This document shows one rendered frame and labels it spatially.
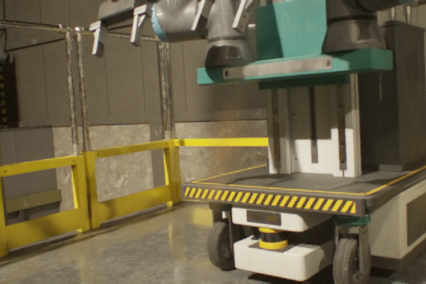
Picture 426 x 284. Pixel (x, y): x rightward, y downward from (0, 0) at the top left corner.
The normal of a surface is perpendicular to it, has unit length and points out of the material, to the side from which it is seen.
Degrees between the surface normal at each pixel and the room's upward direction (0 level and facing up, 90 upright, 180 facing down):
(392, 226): 90
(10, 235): 90
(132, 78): 90
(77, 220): 90
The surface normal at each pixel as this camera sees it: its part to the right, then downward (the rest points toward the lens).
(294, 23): -0.64, 0.09
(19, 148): 0.82, -0.01
